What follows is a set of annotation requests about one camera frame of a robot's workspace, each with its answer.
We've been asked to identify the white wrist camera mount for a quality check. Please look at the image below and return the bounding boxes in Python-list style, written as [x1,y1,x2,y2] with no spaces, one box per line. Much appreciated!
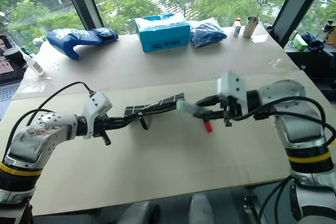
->
[83,92,113,140]
[216,71,249,117]

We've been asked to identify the grey rounded shape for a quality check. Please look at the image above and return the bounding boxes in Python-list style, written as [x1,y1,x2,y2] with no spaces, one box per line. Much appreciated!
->
[115,200,161,224]
[188,194,215,224]

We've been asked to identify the white squeeze bottle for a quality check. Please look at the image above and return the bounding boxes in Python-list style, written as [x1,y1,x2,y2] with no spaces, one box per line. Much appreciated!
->
[18,47,46,77]

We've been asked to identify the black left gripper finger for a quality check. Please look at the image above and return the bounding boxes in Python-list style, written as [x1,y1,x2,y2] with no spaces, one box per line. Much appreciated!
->
[106,118,138,132]
[107,113,141,125]

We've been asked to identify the black cables under table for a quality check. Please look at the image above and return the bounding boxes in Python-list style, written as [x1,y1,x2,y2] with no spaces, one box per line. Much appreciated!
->
[256,175,293,224]

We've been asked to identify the blue cloth in clear bag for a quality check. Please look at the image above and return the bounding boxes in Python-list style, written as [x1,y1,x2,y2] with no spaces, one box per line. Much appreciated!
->
[188,18,228,49]

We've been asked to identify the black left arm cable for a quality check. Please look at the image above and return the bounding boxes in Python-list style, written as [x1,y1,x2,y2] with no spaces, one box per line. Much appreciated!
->
[4,81,98,156]

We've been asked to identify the white paper sheet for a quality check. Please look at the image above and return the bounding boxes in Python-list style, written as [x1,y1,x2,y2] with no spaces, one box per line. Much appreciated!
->
[250,34,269,44]

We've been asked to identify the dark blue cloth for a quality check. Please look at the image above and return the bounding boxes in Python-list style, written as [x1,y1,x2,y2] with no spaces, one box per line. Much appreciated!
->
[300,31,336,68]

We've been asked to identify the white bottle with red cap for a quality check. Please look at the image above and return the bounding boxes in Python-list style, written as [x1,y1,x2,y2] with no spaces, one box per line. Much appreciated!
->
[232,17,243,37]

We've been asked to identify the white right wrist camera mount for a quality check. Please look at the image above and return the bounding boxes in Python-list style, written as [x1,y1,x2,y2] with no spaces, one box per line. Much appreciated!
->
[216,71,249,117]

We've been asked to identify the dark window pillar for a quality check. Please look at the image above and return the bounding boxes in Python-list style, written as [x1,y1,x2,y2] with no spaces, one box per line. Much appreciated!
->
[59,0,104,32]
[272,0,332,49]

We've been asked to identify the blue bag with white print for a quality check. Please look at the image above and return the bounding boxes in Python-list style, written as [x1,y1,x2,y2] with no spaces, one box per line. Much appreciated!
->
[46,27,119,61]

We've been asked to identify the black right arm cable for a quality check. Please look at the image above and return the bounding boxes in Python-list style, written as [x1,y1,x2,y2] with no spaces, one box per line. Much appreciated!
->
[230,96,336,152]

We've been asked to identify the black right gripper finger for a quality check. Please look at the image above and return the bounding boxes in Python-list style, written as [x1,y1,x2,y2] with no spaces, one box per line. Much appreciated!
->
[192,111,227,120]
[196,95,223,106]

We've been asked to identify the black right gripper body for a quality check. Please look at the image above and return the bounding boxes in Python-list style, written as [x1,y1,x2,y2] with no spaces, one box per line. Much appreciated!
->
[219,95,244,128]

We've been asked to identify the black white-grid pouch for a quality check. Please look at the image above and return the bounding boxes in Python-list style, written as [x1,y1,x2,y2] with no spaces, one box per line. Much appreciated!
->
[123,92,185,131]

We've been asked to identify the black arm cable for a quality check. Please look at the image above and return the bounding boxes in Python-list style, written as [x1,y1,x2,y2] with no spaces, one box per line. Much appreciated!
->
[4,81,98,156]
[230,96,336,152]

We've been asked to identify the clear plastic sheet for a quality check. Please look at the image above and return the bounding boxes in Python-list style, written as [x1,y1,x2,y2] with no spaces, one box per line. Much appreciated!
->
[12,76,53,100]

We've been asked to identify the green and white box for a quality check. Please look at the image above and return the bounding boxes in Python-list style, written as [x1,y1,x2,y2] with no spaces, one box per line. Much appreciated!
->
[290,34,308,51]

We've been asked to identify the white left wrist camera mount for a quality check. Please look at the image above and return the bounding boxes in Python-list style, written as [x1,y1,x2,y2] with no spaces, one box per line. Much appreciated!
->
[83,92,113,140]

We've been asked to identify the cyan tissue box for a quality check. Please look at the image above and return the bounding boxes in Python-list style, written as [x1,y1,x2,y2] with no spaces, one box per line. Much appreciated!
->
[134,13,191,53]

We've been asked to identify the grey laptop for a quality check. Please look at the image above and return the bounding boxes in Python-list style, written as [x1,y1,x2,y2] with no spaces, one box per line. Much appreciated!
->
[0,34,28,103]

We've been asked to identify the red marker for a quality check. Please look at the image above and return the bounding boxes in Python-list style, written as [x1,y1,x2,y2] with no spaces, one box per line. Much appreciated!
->
[202,118,214,133]

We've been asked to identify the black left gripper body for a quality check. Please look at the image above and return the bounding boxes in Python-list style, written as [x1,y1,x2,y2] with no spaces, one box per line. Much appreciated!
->
[92,115,112,146]

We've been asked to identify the black side desk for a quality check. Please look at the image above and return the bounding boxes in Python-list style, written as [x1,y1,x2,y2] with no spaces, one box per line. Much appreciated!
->
[285,45,336,100]

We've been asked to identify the black device on stand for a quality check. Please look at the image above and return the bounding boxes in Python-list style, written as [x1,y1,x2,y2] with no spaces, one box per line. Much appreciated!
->
[323,18,336,42]

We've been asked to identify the small white round object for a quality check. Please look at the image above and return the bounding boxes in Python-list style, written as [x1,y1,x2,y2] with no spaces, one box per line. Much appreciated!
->
[33,36,47,47]

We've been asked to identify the steel cup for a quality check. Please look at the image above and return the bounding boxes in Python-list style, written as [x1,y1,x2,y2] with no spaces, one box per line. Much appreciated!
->
[242,16,260,38]

